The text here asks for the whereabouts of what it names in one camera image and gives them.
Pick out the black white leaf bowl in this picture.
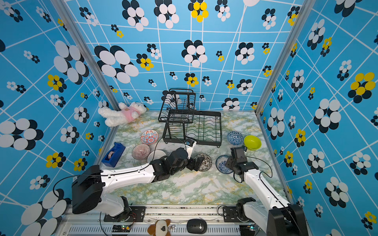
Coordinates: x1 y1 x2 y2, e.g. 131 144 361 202
195 153 212 172

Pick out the blue floral bowl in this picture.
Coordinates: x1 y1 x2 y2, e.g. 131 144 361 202
216 155 233 175

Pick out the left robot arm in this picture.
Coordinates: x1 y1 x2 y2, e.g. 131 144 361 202
71 147 204 219

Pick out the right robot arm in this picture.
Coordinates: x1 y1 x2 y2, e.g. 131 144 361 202
225 147 309 236

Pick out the blue triangle pattern bowl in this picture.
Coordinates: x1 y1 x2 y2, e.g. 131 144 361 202
226 131 244 146

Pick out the lime green bowl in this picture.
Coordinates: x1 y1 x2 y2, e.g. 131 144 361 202
244 135 262 150

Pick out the plain white bowl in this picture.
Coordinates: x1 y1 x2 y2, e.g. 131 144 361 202
147 150 166 163

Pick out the red blue patterned bowl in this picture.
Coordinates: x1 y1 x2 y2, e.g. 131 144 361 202
140 130 159 145

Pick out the pink striped bowl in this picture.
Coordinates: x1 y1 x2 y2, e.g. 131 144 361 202
132 144 151 160

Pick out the black computer mouse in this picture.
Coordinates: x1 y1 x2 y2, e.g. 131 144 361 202
186 218 208 234

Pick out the right circuit board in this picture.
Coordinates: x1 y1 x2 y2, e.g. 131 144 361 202
239 225 256 235

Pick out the circuit board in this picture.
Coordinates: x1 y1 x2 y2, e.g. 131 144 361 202
239 225 256 235
112 225 131 233

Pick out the brown plush dog toy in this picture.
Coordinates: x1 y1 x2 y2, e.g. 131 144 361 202
147 219 171 236

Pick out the blue tape dispenser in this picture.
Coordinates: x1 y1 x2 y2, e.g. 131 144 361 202
101 142 126 168

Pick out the white plush toy pink shirt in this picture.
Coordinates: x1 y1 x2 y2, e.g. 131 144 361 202
98 102 147 127

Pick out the left circuit board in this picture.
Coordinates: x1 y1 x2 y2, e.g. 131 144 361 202
112 225 131 233

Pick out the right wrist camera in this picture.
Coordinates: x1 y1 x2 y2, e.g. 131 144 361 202
231 146 247 163

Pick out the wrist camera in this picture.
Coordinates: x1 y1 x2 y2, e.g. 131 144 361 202
185 137 197 159
231 146 247 163

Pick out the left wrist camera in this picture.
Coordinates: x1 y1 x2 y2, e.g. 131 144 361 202
185 137 197 159

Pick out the black wire dish rack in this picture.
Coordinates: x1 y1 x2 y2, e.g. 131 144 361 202
158 88 222 147

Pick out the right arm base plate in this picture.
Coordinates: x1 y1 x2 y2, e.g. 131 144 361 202
221 205 267 223

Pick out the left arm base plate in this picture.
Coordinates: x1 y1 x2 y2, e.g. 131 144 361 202
103 206 146 223

